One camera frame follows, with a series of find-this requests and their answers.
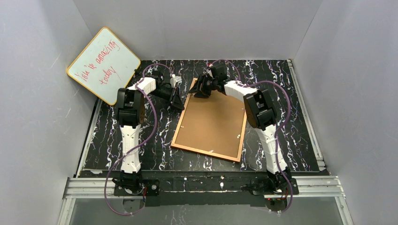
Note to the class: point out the brown cardboard backing board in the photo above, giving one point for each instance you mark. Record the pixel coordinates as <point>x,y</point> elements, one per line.
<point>211,124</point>

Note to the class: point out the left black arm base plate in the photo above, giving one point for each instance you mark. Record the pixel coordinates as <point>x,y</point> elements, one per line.
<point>136,188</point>

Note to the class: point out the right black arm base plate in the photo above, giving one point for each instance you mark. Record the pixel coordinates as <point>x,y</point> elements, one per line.
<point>266,186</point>

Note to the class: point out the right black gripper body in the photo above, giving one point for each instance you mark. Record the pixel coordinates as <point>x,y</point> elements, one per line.
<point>205,85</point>

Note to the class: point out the whiteboard with red writing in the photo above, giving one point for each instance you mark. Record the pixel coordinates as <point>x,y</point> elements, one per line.
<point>104,66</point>

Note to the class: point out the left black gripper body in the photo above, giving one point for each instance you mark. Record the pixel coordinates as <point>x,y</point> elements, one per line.
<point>173,94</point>

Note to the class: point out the orange wooden picture frame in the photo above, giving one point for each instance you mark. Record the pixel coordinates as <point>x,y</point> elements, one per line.
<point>175,136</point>

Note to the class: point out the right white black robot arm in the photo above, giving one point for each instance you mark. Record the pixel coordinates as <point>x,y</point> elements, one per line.
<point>260,112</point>

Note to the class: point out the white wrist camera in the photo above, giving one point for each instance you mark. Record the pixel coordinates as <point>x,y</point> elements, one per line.
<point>209,70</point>
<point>175,81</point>

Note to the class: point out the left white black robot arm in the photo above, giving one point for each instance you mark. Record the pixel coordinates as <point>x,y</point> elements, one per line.
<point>130,107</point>

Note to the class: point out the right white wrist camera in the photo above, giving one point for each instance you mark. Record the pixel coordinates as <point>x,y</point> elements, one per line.
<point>209,70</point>

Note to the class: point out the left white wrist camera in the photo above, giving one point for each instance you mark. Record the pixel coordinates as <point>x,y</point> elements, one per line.
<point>175,81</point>

